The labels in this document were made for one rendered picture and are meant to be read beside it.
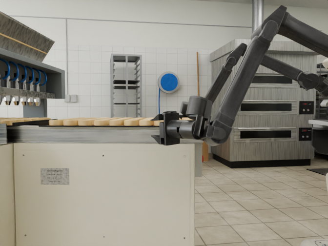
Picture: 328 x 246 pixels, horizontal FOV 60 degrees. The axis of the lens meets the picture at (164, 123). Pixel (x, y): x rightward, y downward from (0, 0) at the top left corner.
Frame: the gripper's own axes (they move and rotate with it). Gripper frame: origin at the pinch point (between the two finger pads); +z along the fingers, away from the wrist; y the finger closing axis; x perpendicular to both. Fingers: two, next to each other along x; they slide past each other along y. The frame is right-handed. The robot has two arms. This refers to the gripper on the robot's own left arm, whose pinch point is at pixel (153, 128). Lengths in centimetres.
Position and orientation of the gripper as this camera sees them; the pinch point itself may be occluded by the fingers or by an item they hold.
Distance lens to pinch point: 97.1
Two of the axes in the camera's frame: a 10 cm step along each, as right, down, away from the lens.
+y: 0.3, 10.0, 0.5
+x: 7.2, -0.6, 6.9
